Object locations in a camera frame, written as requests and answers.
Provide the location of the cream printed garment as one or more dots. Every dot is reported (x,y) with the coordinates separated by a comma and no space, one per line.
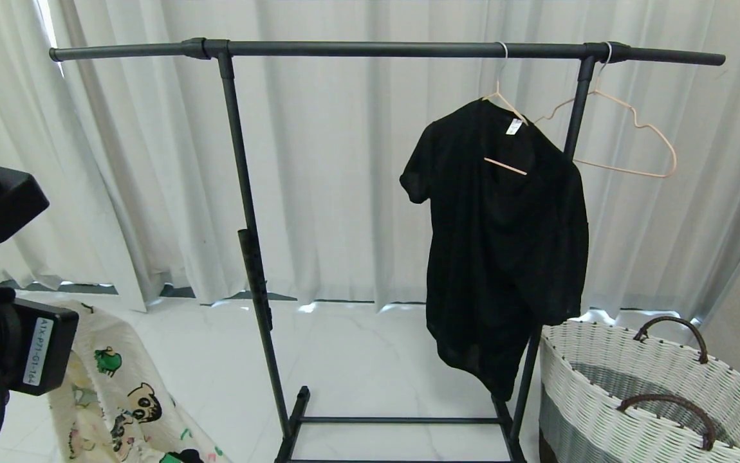
(100,399)

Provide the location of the black garment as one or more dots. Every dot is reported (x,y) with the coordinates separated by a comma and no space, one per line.
(499,257)

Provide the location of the pink clothes hanger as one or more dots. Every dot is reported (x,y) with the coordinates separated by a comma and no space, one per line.
(505,166)
(674,161)

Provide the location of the black clothes rack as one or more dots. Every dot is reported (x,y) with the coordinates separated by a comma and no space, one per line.
(408,49)

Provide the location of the white laundry basket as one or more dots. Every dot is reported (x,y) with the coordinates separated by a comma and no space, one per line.
(576,386)

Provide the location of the white curtain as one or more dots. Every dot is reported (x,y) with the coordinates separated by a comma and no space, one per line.
(344,161)

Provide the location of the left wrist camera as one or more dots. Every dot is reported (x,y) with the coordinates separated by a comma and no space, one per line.
(3,206)

